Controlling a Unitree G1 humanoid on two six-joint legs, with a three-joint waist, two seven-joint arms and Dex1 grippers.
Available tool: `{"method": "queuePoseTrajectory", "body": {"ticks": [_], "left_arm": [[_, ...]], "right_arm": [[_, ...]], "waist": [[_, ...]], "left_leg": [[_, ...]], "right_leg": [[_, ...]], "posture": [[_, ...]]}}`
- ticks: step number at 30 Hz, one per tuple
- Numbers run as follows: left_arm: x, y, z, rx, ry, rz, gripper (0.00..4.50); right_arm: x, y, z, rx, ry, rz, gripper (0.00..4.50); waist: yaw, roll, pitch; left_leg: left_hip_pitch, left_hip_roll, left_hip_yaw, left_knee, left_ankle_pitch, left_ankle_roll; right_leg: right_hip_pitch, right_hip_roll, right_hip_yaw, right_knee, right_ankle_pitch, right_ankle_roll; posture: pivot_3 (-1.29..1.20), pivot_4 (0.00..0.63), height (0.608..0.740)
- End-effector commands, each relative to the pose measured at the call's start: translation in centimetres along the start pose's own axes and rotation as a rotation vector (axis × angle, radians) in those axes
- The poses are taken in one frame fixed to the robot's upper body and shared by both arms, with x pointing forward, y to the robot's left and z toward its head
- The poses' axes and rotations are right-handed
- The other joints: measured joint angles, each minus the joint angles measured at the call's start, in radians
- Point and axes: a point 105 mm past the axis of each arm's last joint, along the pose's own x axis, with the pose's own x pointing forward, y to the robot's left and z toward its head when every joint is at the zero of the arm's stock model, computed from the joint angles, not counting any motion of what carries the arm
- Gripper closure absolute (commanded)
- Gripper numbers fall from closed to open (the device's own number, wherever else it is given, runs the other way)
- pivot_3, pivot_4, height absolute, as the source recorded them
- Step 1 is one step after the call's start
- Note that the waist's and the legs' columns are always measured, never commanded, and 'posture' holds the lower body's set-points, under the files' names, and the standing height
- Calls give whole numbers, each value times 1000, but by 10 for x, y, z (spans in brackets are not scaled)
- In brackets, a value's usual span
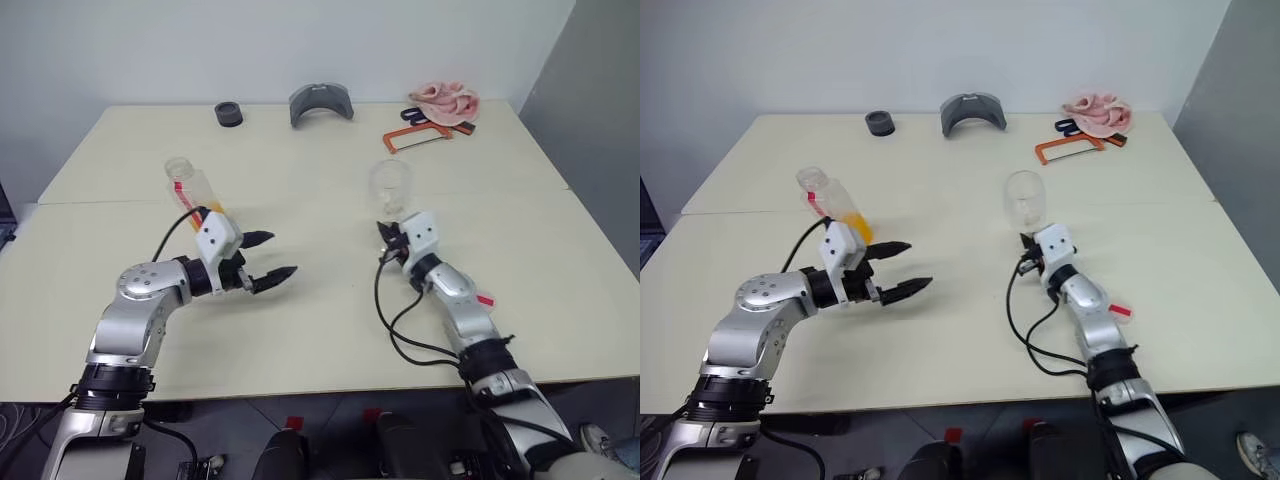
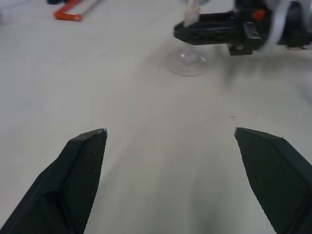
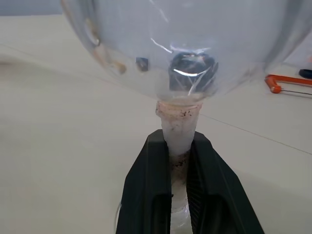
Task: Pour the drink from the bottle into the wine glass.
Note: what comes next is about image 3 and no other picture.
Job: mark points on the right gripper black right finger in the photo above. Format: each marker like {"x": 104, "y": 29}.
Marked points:
{"x": 219, "y": 195}

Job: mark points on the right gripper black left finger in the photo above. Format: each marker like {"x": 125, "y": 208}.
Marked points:
{"x": 143, "y": 195}

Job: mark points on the clear wine glass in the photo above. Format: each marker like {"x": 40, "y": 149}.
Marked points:
{"x": 178, "y": 126}

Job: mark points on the orange hacksaw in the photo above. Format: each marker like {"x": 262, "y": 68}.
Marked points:
{"x": 275, "y": 84}

